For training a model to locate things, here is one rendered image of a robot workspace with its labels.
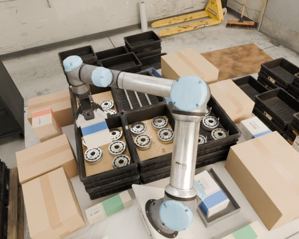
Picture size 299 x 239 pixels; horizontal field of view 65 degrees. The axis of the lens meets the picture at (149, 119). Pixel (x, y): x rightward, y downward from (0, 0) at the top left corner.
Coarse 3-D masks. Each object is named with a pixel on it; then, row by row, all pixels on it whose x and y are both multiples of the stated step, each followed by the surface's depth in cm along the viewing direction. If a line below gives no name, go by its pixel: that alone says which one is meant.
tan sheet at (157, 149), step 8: (152, 128) 151; (168, 128) 150; (152, 136) 146; (152, 144) 141; (160, 144) 141; (168, 144) 141; (144, 152) 138; (152, 152) 137; (160, 152) 137; (168, 152) 137
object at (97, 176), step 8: (128, 136) 134; (80, 160) 125; (136, 160) 122; (80, 168) 121; (120, 168) 119; (128, 168) 120; (80, 176) 117; (88, 176) 117; (96, 176) 117; (104, 176) 119
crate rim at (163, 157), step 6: (144, 108) 149; (150, 108) 150; (168, 108) 148; (126, 114) 147; (126, 120) 143; (174, 120) 141; (132, 138) 132; (132, 144) 130; (138, 156) 124; (156, 156) 123; (162, 156) 123; (168, 156) 124; (138, 162) 121; (144, 162) 121; (150, 162) 122
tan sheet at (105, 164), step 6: (108, 144) 144; (126, 144) 143; (84, 150) 141; (108, 150) 140; (126, 150) 139; (108, 156) 137; (84, 162) 135; (102, 162) 134; (108, 162) 134; (90, 168) 132; (96, 168) 132; (102, 168) 132; (108, 168) 131; (90, 174) 129
